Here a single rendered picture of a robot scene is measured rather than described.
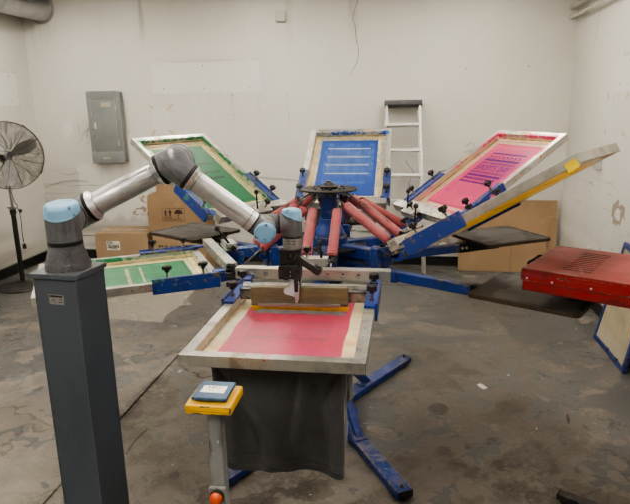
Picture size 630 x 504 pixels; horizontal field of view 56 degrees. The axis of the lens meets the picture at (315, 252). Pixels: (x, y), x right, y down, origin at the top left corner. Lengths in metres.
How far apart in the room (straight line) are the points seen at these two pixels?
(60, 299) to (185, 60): 4.88
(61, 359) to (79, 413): 0.21
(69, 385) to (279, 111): 4.68
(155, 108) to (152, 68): 0.42
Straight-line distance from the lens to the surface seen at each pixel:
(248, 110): 6.57
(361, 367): 1.79
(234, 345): 2.03
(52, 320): 2.24
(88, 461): 2.42
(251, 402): 2.02
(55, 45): 7.45
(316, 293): 2.26
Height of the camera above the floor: 1.74
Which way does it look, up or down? 14 degrees down
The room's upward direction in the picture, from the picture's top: 1 degrees counter-clockwise
